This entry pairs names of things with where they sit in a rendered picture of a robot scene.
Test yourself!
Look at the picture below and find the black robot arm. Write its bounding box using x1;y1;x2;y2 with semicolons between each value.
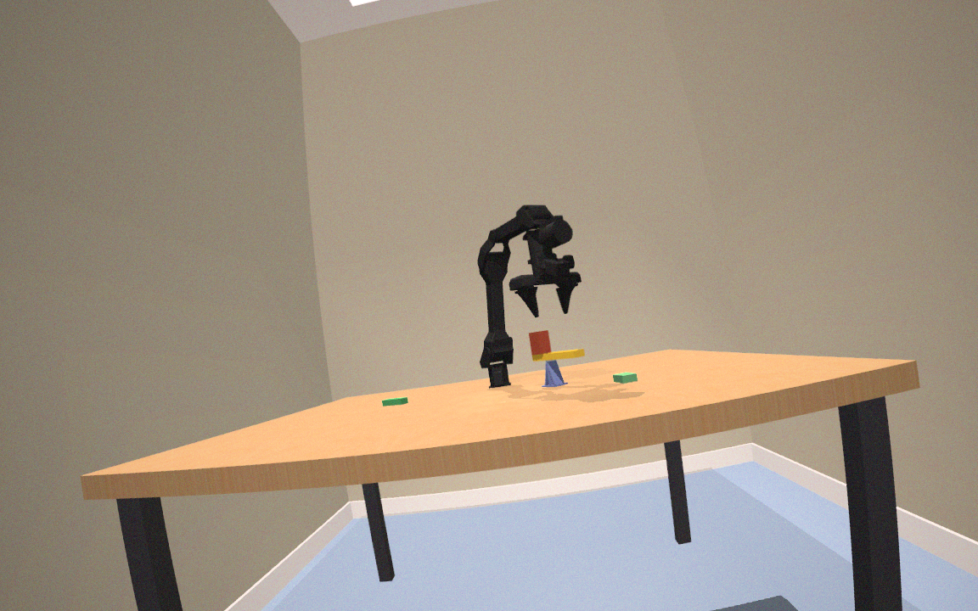
477;205;575;388

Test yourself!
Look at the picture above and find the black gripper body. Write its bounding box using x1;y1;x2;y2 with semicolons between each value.
509;250;582;291

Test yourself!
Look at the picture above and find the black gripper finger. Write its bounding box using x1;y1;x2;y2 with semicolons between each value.
556;283;578;314
515;287;539;317

